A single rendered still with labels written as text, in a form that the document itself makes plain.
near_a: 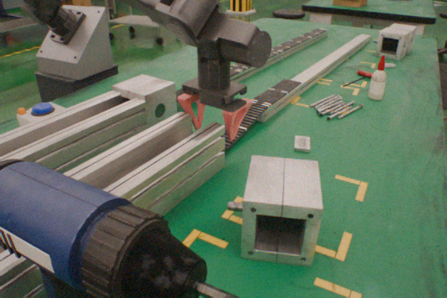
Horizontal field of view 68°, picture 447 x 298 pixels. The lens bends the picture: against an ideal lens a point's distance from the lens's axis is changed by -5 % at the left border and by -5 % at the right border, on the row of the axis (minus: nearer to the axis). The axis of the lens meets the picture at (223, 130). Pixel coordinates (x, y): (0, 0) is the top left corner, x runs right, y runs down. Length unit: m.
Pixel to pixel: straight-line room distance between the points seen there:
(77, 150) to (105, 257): 0.44
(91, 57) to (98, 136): 0.55
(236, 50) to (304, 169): 0.20
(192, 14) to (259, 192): 0.27
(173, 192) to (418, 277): 0.34
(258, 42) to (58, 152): 0.36
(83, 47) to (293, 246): 0.88
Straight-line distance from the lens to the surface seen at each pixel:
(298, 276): 0.46
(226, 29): 0.53
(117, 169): 0.53
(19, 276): 0.42
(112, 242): 0.20
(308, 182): 0.44
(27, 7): 1.10
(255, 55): 0.53
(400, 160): 0.72
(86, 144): 0.64
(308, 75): 1.02
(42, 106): 0.78
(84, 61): 1.14
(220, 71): 0.59
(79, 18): 1.21
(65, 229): 0.21
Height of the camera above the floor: 1.13
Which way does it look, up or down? 28 degrees down
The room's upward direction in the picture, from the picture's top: straight up
